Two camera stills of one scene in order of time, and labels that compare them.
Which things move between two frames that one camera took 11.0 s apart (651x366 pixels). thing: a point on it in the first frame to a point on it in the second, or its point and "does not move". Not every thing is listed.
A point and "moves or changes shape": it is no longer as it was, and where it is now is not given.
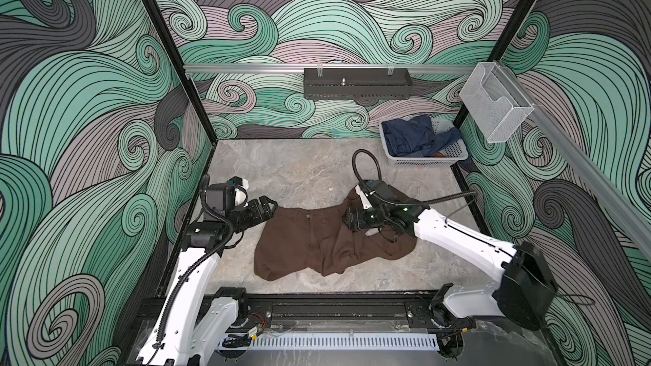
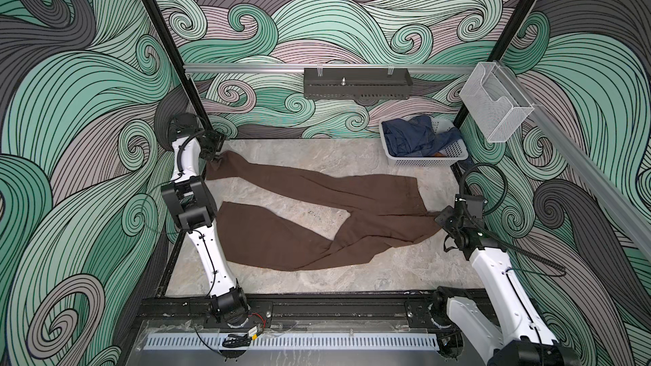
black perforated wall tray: (356, 83) does not move
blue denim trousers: (414, 136) does not move
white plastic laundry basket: (420, 141) does not move
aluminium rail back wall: (330, 68) does not move
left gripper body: (247, 216) to (212, 142)
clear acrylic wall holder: (496, 104) does not move
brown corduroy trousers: (294, 241) moves or changes shape
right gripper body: (365, 219) to (448, 221)
